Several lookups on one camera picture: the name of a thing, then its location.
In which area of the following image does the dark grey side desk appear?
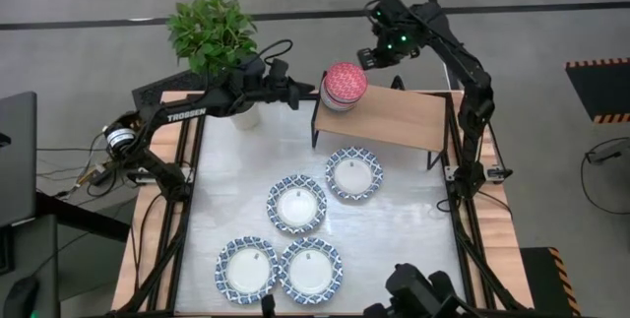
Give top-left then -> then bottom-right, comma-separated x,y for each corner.
0,189 -> 132,318

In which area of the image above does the green leafy plant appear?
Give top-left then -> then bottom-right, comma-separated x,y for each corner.
165,0 -> 260,77

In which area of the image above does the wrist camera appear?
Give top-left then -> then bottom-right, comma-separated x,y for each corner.
268,57 -> 291,83
366,0 -> 398,27

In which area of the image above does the black hazard-striped floor mat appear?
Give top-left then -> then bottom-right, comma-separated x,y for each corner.
520,246 -> 582,318
564,57 -> 630,125

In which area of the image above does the black computer mouse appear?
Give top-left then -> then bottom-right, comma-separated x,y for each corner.
2,276 -> 40,318

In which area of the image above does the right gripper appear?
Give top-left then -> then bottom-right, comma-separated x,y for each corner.
356,17 -> 422,71

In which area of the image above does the blue-rimmed white paper bowl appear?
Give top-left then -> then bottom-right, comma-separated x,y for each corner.
278,236 -> 345,306
266,173 -> 329,235
324,146 -> 385,202
214,235 -> 281,306

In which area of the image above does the grey laptop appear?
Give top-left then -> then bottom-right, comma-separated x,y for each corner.
0,91 -> 38,228

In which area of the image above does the pink patterned small bowl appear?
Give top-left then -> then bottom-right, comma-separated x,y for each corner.
322,61 -> 369,105

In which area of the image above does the black aluminium table frame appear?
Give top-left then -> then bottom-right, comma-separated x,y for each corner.
107,89 -> 536,318

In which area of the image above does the white plant pot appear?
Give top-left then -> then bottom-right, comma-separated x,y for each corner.
229,103 -> 262,131

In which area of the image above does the teal patterned small bowl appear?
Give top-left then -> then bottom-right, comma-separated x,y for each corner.
320,94 -> 365,113

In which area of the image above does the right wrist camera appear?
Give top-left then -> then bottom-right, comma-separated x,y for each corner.
366,0 -> 398,27

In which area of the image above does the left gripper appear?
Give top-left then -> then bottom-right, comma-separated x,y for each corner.
260,77 -> 316,111

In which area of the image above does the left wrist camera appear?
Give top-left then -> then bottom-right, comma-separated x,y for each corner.
268,57 -> 291,83

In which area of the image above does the wooden shelf with black frame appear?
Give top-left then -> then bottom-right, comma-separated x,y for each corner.
311,74 -> 450,171

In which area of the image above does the grey floor power box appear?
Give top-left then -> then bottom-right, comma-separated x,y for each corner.
585,139 -> 630,165

